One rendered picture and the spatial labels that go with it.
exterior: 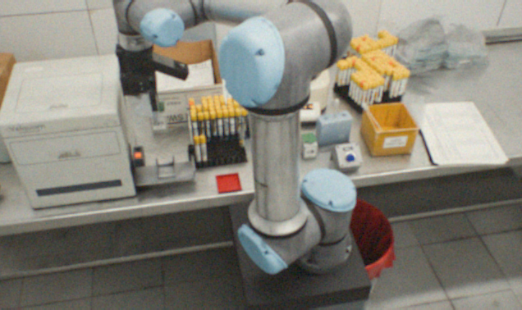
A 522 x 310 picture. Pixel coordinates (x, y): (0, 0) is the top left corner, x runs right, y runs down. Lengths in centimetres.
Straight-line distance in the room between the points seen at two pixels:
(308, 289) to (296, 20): 65
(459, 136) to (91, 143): 110
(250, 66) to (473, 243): 207
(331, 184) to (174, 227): 121
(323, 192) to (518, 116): 103
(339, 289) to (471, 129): 81
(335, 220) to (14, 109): 80
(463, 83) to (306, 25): 132
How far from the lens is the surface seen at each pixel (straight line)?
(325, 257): 118
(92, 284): 243
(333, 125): 156
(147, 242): 216
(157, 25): 105
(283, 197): 92
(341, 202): 105
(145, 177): 147
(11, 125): 134
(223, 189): 147
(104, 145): 136
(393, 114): 169
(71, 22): 190
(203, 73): 183
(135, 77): 124
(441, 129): 175
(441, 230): 266
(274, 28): 74
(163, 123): 134
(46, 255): 223
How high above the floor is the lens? 192
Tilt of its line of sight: 42 degrees down
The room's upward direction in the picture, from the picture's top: 1 degrees clockwise
